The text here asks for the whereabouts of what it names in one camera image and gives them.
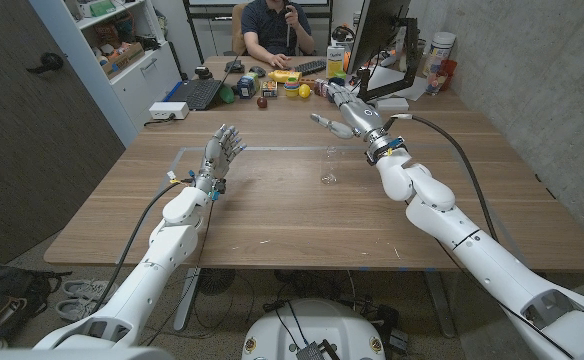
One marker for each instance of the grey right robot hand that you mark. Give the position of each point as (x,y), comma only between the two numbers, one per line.
(362,116)

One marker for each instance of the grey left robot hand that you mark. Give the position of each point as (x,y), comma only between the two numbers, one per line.
(216,155)

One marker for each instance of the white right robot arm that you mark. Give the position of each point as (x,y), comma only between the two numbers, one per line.
(492,270)

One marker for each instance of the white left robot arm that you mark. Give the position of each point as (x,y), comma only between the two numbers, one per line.
(157,265)

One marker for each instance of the clear plastic bottle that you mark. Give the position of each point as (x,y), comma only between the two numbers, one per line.
(328,176)

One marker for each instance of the yellow mustard bottle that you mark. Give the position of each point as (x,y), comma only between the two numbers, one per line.
(284,76)

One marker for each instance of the flat white box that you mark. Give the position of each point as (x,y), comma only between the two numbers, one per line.
(394,104)

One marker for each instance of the dark blue mug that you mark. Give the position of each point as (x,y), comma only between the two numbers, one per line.
(337,80)

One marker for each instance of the white paper sheet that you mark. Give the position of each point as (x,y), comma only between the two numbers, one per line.
(389,75)

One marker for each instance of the small red box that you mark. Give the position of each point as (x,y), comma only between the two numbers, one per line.
(321,87)

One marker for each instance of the green pear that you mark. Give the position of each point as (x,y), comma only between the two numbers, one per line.
(227,95)

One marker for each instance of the white yellow carton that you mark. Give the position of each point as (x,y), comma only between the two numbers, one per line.
(335,61)

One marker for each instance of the yellow lemon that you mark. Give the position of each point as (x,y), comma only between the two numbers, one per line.
(304,91)

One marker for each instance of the black laptop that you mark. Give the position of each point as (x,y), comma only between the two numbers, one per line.
(199,92)

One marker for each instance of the white power box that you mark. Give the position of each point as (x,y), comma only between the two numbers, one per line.
(168,110)

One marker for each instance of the dark red apple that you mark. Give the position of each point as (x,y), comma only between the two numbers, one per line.
(262,102)

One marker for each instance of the black keyboard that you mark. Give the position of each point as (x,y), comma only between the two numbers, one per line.
(311,67)

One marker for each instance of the blue food box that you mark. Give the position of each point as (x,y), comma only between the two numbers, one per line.
(246,87)

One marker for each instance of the stacked colourful cups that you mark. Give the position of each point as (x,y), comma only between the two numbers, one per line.
(292,89)

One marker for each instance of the clear cup with items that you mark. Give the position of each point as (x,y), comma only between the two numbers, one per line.
(434,82)

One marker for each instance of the small black round object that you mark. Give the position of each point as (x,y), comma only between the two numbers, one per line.
(203,73)

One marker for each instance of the small colourful box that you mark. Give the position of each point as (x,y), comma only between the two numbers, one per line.
(269,89)

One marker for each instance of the black headphones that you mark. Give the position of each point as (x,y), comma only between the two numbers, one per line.
(342,32)

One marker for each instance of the black desk device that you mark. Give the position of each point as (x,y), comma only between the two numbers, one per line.
(234,66)

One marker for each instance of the black computer monitor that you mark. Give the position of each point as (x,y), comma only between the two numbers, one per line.
(377,25)

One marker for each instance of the black computer mouse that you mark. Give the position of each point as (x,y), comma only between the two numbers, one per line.
(257,71)

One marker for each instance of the red cup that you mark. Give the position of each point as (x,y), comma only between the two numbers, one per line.
(449,67)

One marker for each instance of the large white canister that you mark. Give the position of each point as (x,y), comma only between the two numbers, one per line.
(439,50)

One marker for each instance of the white shelf cabinet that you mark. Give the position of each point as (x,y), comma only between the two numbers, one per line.
(142,85)

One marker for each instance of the black floor fan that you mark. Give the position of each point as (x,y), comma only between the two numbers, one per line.
(216,281)

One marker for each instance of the tan office chair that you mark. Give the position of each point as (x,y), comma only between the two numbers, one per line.
(238,30)

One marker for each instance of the person in dark shirt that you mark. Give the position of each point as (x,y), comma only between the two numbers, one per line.
(272,25)

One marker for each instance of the cardboard box with toys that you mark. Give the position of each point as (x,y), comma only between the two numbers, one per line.
(124,60)

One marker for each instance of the grey table leg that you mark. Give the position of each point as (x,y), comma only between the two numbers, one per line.
(186,300)
(441,305)

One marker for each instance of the grey sneaker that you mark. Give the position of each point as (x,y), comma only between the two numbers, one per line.
(74,310)
(87,288)

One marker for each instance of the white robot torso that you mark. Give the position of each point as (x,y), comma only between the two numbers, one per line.
(314,325)

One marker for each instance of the black backpack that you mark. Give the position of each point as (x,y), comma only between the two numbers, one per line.
(7,295)

